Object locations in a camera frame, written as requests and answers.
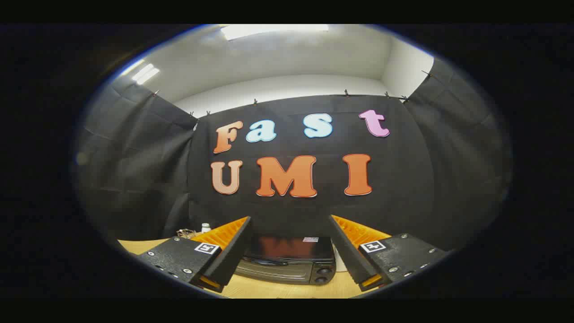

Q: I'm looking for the black backdrop cloth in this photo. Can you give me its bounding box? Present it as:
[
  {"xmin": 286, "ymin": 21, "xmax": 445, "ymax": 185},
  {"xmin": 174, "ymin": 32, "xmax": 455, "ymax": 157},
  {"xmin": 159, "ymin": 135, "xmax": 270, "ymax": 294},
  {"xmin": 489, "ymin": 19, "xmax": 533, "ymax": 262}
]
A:
[{"xmin": 74, "ymin": 58, "xmax": 514, "ymax": 252}]

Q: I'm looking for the black toaster oven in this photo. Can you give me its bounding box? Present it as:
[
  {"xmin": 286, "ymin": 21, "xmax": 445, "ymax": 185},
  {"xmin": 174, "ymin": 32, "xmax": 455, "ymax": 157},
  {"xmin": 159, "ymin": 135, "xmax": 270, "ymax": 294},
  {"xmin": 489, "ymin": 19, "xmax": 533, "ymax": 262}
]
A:
[{"xmin": 233, "ymin": 236, "xmax": 337, "ymax": 285}]

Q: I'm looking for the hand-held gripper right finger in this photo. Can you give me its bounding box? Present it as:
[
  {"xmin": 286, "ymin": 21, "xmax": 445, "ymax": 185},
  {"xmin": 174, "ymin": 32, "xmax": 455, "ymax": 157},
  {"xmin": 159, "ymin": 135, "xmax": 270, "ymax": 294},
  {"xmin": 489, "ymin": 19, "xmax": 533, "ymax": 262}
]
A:
[{"xmin": 329, "ymin": 214, "xmax": 449, "ymax": 292}]

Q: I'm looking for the ceiling light panel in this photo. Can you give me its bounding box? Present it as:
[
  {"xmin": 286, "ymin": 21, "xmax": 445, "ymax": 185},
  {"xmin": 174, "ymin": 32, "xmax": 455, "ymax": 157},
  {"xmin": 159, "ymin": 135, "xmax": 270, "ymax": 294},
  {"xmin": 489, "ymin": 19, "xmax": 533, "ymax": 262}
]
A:
[{"xmin": 131, "ymin": 63, "xmax": 161, "ymax": 86}]

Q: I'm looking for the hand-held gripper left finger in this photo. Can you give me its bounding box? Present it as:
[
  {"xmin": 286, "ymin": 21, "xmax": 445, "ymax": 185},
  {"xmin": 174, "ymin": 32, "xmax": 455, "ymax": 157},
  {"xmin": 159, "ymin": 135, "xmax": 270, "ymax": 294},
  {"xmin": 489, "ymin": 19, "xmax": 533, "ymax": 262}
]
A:
[{"xmin": 137, "ymin": 216, "xmax": 253, "ymax": 294}]

